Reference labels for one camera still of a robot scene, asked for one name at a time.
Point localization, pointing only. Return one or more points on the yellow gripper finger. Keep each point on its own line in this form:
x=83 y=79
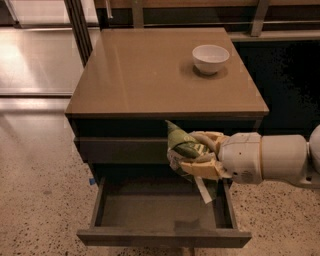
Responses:
x=212 y=170
x=208 y=141

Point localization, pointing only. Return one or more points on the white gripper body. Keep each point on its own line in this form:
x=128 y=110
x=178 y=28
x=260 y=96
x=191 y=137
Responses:
x=240 y=156

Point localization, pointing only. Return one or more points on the green jalapeno chip bag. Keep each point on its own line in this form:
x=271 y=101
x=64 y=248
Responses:
x=181 y=147

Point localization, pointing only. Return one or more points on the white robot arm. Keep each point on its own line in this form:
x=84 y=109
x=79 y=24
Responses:
x=291 y=159

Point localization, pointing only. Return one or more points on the open dark middle drawer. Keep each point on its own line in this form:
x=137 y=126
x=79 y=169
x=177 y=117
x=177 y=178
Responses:
x=167 y=212

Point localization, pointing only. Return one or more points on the brown drawer cabinet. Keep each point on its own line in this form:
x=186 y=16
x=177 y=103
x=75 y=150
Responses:
x=137 y=79

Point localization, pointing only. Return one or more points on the closed dark top drawer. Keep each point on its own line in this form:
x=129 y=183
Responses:
x=122 y=150

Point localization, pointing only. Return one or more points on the white ceramic bowl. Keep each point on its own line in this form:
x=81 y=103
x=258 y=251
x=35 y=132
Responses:
x=209 y=59

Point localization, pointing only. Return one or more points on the blue tape piece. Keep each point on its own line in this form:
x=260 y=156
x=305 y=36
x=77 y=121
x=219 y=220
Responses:
x=92 y=181

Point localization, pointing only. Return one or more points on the metal railing frame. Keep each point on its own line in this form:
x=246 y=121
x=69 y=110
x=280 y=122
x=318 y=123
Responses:
x=252 y=17

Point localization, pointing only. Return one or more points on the dark vertical post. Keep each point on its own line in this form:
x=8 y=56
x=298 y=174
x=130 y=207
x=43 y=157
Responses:
x=79 y=27

